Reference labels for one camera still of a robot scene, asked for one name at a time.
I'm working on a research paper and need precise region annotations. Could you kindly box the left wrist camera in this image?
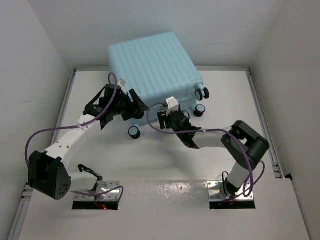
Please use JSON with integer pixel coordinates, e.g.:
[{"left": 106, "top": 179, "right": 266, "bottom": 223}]
[{"left": 118, "top": 78, "right": 127, "bottom": 93}]

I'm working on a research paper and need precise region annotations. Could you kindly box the metal base plate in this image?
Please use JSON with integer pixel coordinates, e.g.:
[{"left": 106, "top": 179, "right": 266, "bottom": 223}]
[
  {"left": 73, "top": 181, "right": 123, "bottom": 202},
  {"left": 206, "top": 180, "right": 254, "bottom": 203}
]

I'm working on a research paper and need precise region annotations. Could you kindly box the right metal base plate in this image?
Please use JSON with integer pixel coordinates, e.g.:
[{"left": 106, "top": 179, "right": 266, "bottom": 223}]
[{"left": 206, "top": 180, "right": 254, "bottom": 203}]

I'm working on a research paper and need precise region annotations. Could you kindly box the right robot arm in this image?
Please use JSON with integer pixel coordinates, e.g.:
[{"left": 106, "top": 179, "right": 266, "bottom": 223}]
[{"left": 146, "top": 97, "right": 270, "bottom": 197}]

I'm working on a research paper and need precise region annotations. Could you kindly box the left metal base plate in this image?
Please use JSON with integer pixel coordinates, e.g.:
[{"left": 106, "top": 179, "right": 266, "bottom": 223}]
[{"left": 73, "top": 181, "right": 123, "bottom": 202}]

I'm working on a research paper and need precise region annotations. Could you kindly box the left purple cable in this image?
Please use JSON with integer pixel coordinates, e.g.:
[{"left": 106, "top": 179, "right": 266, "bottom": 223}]
[{"left": 25, "top": 72, "right": 125, "bottom": 201}]

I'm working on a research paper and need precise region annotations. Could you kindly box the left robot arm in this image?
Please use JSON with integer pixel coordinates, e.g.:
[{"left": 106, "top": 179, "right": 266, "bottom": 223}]
[{"left": 27, "top": 83, "right": 149, "bottom": 200}]

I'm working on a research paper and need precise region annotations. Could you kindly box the light blue suitcase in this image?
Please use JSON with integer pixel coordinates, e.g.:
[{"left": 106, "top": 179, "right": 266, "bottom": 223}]
[{"left": 107, "top": 31, "right": 205, "bottom": 127}]

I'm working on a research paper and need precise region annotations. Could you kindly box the front left suitcase wheel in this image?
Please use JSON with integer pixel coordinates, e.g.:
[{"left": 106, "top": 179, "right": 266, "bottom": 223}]
[{"left": 128, "top": 126, "right": 141, "bottom": 140}]

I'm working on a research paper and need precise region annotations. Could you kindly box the purple cable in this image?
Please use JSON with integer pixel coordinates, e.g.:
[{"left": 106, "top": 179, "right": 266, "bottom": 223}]
[
  {"left": 25, "top": 72, "right": 125, "bottom": 201},
  {"left": 146, "top": 99, "right": 266, "bottom": 203}
]

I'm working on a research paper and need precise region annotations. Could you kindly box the lid upper wheel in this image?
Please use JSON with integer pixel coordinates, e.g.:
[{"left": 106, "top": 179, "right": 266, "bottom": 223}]
[{"left": 195, "top": 87, "right": 210, "bottom": 101}]

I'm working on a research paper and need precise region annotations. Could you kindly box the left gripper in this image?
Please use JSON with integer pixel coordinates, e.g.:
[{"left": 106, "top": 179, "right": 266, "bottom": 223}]
[{"left": 111, "top": 88, "right": 148, "bottom": 120}]

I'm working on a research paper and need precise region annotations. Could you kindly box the suitcase wheel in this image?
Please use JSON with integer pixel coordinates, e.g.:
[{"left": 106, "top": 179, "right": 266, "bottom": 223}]
[
  {"left": 193, "top": 104, "right": 206, "bottom": 118},
  {"left": 128, "top": 126, "right": 141, "bottom": 140}
]

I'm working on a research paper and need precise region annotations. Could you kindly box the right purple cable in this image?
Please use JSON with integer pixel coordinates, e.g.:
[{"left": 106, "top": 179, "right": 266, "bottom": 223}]
[{"left": 146, "top": 99, "right": 266, "bottom": 203}]

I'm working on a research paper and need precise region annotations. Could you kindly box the rear left suitcase wheel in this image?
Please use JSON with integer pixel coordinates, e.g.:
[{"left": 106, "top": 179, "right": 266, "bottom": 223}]
[{"left": 193, "top": 104, "right": 206, "bottom": 118}]

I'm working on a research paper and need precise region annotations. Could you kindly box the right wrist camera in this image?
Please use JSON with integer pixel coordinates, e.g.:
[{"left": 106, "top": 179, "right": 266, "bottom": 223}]
[{"left": 165, "top": 96, "right": 180, "bottom": 116}]

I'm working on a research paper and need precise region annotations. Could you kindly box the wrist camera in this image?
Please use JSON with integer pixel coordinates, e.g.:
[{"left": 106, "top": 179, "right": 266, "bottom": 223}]
[
  {"left": 118, "top": 78, "right": 127, "bottom": 93},
  {"left": 165, "top": 96, "right": 180, "bottom": 116}
]

